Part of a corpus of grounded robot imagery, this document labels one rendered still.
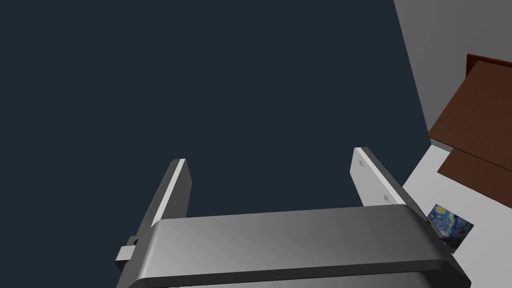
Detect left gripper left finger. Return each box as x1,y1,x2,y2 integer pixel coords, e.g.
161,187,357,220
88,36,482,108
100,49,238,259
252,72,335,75
137,158,193,237

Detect brown wooden cabinet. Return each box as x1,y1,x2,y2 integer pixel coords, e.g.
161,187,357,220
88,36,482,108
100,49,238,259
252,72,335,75
426,53,512,210

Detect blue swirly night sky painting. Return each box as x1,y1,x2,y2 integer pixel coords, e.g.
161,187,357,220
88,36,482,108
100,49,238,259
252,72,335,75
426,203,475,255

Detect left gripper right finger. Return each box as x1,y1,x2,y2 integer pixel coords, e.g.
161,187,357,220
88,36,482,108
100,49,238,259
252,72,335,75
349,146,426,219

